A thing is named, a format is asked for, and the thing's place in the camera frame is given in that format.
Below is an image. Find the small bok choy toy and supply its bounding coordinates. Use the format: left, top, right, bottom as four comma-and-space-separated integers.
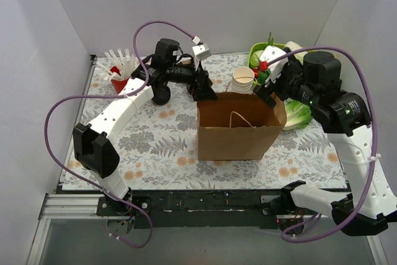
283, 100, 313, 131

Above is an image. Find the white wrapped straws bundle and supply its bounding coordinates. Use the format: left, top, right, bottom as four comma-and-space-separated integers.
96, 48, 138, 81

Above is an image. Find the napa cabbage toy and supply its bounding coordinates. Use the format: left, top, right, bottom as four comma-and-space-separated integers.
283, 40, 311, 64

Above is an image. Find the green vegetable tray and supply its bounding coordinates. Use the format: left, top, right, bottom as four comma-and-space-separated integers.
248, 43, 286, 71

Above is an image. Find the aluminium frame rail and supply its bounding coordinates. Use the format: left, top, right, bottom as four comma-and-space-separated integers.
28, 192, 388, 264

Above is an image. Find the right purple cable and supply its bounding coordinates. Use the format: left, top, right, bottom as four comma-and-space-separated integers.
259, 46, 381, 243

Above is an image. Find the purple cable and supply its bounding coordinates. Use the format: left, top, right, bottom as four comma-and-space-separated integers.
259, 46, 381, 243
43, 20, 205, 249

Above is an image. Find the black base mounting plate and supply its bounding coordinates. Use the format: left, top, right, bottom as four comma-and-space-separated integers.
96, 190, 298, 230

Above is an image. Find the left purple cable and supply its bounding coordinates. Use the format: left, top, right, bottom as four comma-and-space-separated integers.
43, 20, 205, 249

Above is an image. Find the round green cabbage toy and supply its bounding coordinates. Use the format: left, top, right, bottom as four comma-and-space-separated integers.
249, 50, 263, 68

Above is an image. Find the green bok choy toy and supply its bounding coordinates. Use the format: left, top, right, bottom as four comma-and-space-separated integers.
257, 71, 269, 84

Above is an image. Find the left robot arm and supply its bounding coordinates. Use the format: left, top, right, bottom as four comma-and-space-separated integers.
73, 37, 218, 215

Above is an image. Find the brown paper bag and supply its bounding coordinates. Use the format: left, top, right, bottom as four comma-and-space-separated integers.
197, 92, 287, 161

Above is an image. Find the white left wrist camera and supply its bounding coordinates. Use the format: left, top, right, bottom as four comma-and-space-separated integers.
192, 36, 211, 61

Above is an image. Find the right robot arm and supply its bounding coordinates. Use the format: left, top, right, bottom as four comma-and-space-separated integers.
254, 46, 396, 236

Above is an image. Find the white paper cup stack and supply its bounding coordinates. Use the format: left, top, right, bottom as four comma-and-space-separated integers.
230, 66, 255, 94

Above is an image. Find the red plastic straw cup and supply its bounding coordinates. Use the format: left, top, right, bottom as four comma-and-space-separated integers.
110, 66, 130, 94

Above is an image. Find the black plastic cup lids stack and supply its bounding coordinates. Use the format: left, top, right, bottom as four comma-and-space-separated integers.
152, 86, 171, 106

